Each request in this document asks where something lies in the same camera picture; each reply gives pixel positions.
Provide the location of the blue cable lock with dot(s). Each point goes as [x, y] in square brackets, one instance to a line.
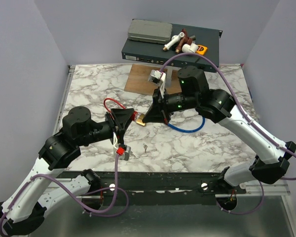
[188, 125]

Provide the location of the grey plastic tool case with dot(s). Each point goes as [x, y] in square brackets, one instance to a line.
[149, 31]

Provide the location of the white pvc pipe fitting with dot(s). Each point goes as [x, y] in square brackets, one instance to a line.
[175, 39]

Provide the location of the metal bracket with lock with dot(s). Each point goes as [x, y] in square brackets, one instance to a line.
[168, 77]

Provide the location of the brass padlock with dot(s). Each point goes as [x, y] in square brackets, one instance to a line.
[139, 120]

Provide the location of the black mounting base plate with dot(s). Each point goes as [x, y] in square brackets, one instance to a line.
[153, 181]

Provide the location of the white pvc elbow fitting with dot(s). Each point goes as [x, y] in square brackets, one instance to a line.
[190, 48]

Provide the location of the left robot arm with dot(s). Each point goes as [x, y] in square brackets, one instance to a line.
[27, 208]

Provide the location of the wooden base board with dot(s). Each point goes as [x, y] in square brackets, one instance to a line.
[137, 81]

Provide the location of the brown pipe fitting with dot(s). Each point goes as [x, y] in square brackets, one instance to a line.
[184, 40]

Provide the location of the yellow tape measure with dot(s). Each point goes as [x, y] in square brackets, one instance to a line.
[201, 49]

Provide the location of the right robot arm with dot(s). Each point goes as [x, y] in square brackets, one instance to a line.
[271, 161]

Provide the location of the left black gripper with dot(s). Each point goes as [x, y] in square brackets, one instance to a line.
[122, 118]

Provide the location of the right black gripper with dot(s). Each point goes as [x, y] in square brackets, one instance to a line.
[155, 114]

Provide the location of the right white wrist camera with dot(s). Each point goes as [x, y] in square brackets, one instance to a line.
[158, 78]

